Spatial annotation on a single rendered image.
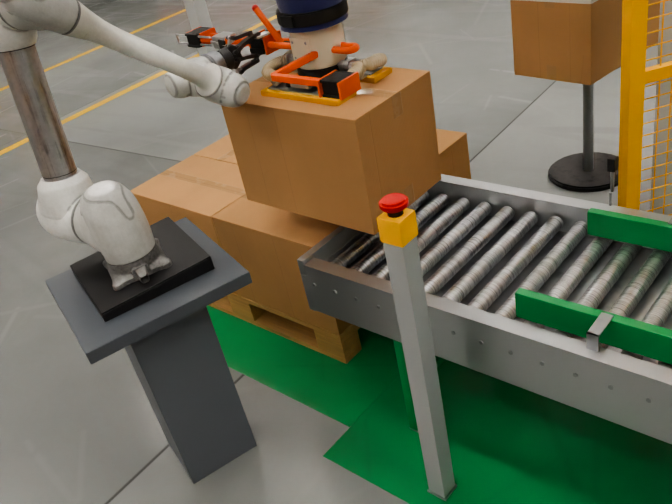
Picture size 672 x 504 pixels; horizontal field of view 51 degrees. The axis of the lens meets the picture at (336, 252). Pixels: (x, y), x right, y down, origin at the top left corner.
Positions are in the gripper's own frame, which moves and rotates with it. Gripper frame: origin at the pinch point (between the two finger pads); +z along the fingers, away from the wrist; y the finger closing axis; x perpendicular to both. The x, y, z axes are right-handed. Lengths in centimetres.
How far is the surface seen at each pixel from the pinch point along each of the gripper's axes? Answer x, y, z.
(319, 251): 36, 60, -29
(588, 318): 128, 57, -26
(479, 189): 63, 61, 28
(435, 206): 50, 66, 19
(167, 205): -62, 67, -22
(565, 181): 43, 118, 137
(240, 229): -15, 68, -22
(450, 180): 50, 61, 30
